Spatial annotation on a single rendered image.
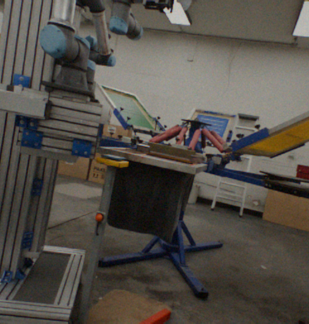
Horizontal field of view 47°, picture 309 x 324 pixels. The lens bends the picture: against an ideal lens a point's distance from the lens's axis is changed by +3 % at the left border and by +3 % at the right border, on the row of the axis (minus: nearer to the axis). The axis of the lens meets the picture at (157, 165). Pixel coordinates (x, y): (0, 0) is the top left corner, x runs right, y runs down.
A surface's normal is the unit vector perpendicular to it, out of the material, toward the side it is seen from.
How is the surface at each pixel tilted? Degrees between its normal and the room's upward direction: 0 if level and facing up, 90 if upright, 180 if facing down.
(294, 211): 78
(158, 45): 90
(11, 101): 90
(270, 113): 90
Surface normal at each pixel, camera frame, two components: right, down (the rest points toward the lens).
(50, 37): -0.34, 0.15
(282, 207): -0.22, -0.17
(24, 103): 0.11, 0.11
